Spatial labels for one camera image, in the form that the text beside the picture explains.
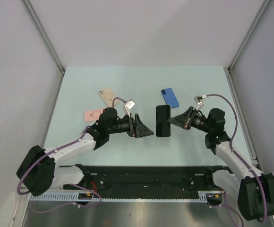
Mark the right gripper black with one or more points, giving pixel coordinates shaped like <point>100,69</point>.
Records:
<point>184,120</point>

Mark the left aluminium corner post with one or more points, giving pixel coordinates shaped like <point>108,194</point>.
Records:
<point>43,34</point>

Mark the black screen smartphone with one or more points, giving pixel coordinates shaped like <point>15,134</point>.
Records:
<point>163,120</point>

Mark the right aluminium side rail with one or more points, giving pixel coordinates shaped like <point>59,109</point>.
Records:
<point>242,119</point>

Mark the blue phone case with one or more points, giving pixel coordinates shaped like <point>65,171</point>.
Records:
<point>169,97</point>

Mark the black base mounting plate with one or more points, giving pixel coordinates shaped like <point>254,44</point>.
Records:
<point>150,180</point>

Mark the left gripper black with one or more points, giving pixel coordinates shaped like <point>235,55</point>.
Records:
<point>136,128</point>

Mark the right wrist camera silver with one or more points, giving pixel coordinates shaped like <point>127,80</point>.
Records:
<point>199,100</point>

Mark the pink phone case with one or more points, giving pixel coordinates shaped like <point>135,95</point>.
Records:
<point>92,115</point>

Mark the aluminium corner post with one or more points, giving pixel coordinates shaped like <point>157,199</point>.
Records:
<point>43,34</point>
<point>266,4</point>

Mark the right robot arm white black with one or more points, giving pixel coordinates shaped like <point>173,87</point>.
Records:
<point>253,190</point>

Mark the slotted cable duct rail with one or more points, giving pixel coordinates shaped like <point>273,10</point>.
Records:
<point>80,196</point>

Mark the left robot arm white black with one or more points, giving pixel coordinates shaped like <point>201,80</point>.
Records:
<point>43,169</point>

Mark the beige phone case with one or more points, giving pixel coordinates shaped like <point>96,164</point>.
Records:
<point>107,95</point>

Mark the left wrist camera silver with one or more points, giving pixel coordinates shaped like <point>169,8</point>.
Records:
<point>128,106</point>

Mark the aluminium frame front rail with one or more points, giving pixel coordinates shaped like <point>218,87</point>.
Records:
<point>21,204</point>

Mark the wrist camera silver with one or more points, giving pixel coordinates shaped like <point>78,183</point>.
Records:
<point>199,100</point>
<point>128,106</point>

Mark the right aluminium corner post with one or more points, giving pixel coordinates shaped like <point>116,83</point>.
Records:
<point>266,4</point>

